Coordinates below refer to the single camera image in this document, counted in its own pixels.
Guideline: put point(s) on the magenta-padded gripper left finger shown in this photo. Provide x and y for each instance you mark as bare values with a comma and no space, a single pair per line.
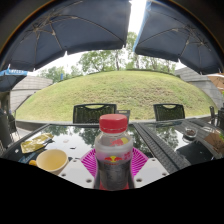
76,171

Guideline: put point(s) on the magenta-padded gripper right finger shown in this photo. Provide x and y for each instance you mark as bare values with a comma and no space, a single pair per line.
150,171

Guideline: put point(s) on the clear red-capped drink bottle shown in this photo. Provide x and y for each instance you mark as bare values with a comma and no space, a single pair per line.
113,156

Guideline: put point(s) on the flat round red coaster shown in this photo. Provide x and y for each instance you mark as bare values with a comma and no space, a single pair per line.
101,187

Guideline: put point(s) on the yellow foil packet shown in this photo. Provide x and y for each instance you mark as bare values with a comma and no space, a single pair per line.
35,143

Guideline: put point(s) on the small round ashtray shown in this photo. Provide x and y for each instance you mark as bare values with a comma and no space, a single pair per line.
190,132

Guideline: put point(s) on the dark wicker chair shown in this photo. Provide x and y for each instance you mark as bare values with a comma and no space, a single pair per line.
168,113
83,115
5,128

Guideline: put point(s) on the group of dark chairs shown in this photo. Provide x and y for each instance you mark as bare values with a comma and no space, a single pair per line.
218,116

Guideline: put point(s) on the beige parasol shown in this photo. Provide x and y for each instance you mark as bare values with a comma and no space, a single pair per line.
217,81

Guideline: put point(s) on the light blue parasol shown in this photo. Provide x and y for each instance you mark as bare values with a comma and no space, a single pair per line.
10,78

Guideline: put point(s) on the large dark blue parasol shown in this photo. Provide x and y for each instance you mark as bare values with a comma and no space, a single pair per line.
66,30
180,33

